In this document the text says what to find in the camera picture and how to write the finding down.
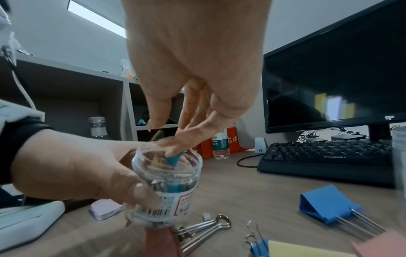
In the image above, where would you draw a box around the person's left hand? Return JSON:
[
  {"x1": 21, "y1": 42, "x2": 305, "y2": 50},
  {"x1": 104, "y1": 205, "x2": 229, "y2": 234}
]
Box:
[{"x1": 11, "y1": 129, "x2": 166, "y2": 228}]

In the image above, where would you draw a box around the person's right hand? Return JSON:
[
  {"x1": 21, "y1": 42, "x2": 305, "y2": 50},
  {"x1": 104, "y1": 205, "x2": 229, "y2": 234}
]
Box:
[{"x1": 122, "y1": 0, "x2": 274, "y2": 158}]

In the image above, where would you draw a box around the teal small binder clip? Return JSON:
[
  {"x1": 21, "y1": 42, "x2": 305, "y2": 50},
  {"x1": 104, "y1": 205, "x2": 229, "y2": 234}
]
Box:
[{"x1": 165, "y1": 150, "x2": 185, "y2": 167}]

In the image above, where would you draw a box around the pile of small binder clips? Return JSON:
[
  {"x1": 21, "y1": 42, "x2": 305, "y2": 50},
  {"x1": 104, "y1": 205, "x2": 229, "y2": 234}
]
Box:
[{"x1": 144, "y1": 153, "x2": 271, "y2": 257}]

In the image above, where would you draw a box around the small clear plastic jar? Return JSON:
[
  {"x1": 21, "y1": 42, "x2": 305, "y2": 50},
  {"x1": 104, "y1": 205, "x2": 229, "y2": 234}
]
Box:
[{"x1": 122, "y1": 141, "x2": 204, "y2": 228}]

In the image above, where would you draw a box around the pile of large binder clips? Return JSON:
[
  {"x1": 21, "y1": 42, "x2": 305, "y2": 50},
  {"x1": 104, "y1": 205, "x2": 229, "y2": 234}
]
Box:
[{"x1": 144, "y1": 184, "x2": 406, "y2": 257}]

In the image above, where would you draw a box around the large clear plastic jar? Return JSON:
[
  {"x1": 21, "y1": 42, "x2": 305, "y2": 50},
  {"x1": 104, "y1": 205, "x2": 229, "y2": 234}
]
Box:
[{"x1": 391, "y1": 125, "x2": 406, "y2": 199}]

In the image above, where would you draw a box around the pink smartphone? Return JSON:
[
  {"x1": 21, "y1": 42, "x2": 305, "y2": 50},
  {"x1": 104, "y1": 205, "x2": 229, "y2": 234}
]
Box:
[{"x1": 88, "y1": 199, "x2": 125, "y2": 221}]

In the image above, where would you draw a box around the black white marker wristband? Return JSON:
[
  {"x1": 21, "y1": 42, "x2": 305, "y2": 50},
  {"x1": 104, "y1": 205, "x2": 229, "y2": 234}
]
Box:
[{"x1": 0, "y1": 99, "x2": 55, "y2": 185}]

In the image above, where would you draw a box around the white teal tissue pack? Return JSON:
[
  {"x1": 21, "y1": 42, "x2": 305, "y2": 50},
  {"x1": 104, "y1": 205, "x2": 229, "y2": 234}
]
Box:
[{"x1": 0, "y1": 200, "x2": 67, "y2": 251}]

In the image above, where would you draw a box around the small clear bottle orange label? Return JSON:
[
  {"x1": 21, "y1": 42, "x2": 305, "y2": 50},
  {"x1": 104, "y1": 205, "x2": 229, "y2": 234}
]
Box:
[{"x1": 118, "y1": 58, "x2": 137, "y2": 79}]

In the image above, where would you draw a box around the grey shelf unit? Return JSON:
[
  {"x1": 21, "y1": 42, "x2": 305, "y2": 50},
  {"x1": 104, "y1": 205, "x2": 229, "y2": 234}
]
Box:
[{"x1": 0, "y1": 53, "x2": 188, "y2": 146}]

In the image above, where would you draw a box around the clear water bottle green cap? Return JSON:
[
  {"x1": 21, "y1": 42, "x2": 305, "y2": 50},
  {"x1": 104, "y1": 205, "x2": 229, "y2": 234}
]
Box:
[{"x1": 210, "y1": 127, "x2": 231, "y2": 160}]

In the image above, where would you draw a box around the red cardboard box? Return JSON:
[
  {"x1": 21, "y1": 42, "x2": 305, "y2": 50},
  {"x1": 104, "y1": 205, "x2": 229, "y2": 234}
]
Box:
[{"x1": 192, "y1": 126, "x2": 251, "y2": 159}]

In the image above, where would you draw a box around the ceiling light panel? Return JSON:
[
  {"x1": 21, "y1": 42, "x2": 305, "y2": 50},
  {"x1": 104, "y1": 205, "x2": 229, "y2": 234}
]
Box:
[{"x1": 67, "y1": 0, "x2": 128, "y2": 39}]

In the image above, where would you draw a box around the small white device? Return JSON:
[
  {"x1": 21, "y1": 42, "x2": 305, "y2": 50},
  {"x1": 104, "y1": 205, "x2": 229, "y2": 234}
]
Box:
[{"x1": 254, "y1": 137, "x2": 269, "y2": 154}]

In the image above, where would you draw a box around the black computer monitor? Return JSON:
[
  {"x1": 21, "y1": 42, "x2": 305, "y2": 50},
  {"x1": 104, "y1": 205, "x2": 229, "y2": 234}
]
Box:
[{"x1": 261, "y1": 0, "x2": 406, "y2": 141}]

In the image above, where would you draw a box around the black keyboard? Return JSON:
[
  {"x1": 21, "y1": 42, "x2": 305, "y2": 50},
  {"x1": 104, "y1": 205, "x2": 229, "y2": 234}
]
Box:
[{"x1": 256, "y1": 139, "x2": 397, "y2": 186}]

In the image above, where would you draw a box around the grey small box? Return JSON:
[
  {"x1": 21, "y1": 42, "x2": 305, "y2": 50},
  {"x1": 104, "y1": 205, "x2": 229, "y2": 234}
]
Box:
[{"x1": 331, "y1": 133, "x2": 369, "y2": 142}]

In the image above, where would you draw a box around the black keyboard cable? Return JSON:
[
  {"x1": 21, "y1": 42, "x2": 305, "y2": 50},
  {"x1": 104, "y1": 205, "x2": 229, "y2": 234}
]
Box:
[{"x1": 236, "y1": 153, "x2": 266, "y2": 169}]

